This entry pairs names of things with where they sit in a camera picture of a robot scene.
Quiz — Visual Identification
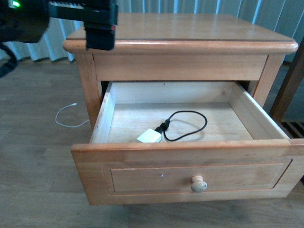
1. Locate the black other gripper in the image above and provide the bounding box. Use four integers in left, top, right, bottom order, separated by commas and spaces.
48, 0, 118, 51

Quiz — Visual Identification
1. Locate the black charger cable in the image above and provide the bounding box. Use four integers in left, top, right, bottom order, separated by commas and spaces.
154, 111, 208, 143

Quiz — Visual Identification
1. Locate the white charger adapter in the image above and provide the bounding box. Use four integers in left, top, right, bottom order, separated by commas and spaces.
136, 128, 162, 143

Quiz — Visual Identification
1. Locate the drawer round knob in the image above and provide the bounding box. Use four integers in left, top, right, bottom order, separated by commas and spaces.
191, 176, 208, 193

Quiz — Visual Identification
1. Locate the wooden drawer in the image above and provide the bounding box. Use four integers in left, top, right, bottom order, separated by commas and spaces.
71, 81, 304, 205

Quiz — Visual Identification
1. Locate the wooden nightstand cabinet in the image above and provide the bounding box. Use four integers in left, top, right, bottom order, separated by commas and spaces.
63, 13, 298, 126

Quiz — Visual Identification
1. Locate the white cable on floor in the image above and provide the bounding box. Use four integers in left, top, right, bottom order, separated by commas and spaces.
55, 102, 90, 128

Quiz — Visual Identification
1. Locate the dark wooden furniture frame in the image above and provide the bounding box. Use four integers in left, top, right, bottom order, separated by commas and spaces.
269, 41, 304, 126

